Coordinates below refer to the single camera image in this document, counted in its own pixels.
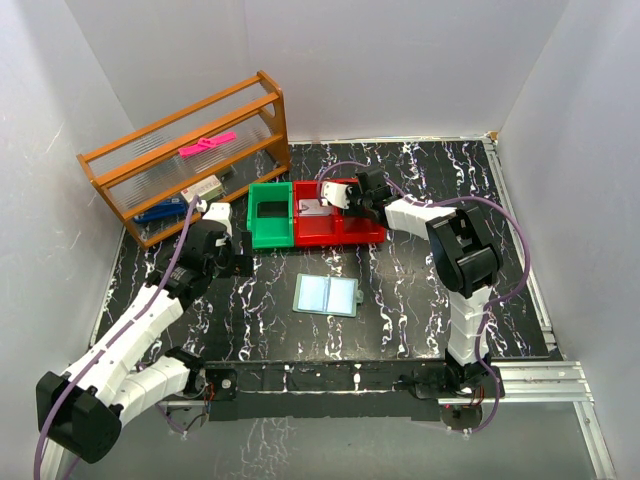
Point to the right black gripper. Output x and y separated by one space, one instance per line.
352 191

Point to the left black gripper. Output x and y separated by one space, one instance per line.
239 265

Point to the white striped credit card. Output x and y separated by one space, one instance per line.
313 208

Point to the black credit card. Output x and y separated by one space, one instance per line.
273 209

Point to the green card holder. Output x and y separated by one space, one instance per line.
327 295

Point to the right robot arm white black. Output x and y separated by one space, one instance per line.
466 261

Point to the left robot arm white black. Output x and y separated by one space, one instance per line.
85 408

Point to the right red plastic bin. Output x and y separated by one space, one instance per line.
354 225

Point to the red plastic bin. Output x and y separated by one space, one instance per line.
354 225
312 231

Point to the green plastic bin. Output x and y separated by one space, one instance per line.
270 232

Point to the middle red plastic bin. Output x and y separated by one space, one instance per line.
312 231

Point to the white red box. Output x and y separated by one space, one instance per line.
206 189

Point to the blue stapler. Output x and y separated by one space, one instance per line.
170 207

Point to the wooden shelf rack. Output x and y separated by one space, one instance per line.
143 168

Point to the black grey stapler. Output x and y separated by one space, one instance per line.
477 231

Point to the pink plastic clip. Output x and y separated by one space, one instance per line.
207 143

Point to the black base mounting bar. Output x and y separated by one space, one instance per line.
424 390

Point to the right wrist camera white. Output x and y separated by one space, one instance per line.
335 194

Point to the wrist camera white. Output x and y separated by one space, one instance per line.
335 194
221 213

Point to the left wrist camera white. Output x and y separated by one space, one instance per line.
221 213

